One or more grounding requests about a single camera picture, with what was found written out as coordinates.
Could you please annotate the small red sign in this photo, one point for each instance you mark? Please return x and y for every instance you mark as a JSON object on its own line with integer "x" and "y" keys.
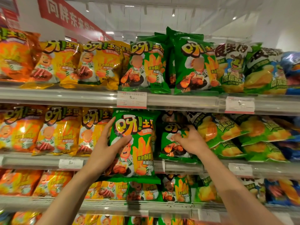
{"x": 10, "y": 15}

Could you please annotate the shelf row of bags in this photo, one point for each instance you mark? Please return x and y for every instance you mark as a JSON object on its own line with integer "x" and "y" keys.
{"x": 23, "y": 219}
{"x": 180, "y": 189}
{"x": 194, "y": 67}

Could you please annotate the orange chef snack packet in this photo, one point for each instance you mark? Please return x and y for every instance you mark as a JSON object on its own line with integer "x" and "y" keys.
{"x": 16, "y": 58}
{"x": 21, "y": 133}

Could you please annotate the person's right hand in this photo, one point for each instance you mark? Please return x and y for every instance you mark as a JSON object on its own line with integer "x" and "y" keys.
{"x": 192, "y": 142}

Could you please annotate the red hanging sign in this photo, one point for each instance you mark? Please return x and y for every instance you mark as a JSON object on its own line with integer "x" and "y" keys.
{"x": 61, "y": 11}

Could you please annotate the person's right forearm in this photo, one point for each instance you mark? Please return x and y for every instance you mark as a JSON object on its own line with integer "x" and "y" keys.
{"x": 234, "y": 192}

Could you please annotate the person's left hand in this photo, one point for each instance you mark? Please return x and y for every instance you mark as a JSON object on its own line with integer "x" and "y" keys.
{"x": 105, "y": 156}

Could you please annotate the person's left forearm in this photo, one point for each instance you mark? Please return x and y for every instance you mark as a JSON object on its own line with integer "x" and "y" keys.
{"x": 68, "y": 201}

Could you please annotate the green frog chip bags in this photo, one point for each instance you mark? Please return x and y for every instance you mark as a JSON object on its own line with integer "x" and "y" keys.
{"x": 222, "y": 131}

